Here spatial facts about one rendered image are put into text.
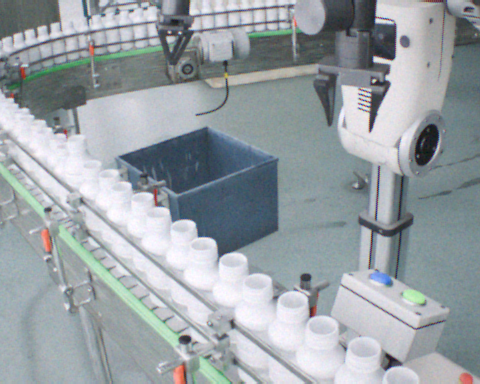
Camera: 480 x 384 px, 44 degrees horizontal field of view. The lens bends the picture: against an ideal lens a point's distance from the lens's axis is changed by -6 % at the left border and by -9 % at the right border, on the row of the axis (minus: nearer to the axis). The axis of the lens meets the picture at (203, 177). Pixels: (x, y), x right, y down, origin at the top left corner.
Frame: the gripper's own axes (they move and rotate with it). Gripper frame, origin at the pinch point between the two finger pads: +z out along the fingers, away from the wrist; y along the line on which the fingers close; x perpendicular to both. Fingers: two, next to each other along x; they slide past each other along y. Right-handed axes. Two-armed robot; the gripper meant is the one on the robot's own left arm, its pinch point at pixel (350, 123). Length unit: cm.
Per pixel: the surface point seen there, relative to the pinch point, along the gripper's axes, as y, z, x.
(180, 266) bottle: -19.2, 18.9, -18.6
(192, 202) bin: -43, 36, 33
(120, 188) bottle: -36.7, 14.9, -6.6
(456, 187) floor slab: 17, 112, 249
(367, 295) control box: 8.2, 17.8, -17.1
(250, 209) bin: -34, 43, 48
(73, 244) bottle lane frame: -51, 31, -4
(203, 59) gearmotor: -91, 29, 139
